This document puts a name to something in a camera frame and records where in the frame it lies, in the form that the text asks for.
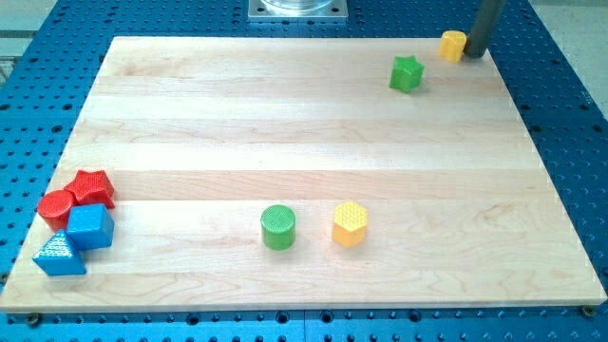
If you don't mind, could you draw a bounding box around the green star block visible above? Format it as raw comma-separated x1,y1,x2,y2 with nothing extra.
389,56,425,93

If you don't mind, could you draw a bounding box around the red star block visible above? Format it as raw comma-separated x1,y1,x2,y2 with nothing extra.
64,170,115,209

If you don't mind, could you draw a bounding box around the light wooden board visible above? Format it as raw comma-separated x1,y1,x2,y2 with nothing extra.
1,37,606,314

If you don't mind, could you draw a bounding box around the green cylinder block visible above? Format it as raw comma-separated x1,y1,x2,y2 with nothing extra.
260,204,296,251

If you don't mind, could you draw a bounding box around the yellow hexagon block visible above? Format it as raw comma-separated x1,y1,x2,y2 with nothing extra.
332,201,368,248

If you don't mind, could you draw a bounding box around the yellow heart block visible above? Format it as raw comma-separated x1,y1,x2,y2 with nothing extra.
438,30,467,63

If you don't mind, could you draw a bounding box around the blue cube block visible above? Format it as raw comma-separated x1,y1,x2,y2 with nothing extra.
66,203,115,251

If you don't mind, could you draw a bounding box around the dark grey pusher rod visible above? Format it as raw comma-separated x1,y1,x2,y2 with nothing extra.
464,0,506,59

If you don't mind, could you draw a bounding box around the red cylinder block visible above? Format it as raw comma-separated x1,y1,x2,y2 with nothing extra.
37,190,76,232

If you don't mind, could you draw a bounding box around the blue triangle block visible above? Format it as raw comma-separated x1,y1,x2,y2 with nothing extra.
32,230,86,276

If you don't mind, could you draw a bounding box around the blue perforated table plate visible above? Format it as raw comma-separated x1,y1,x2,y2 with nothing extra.
1,0,607,341

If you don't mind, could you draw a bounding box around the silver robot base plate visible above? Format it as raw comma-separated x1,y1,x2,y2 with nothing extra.
247,0,349,21

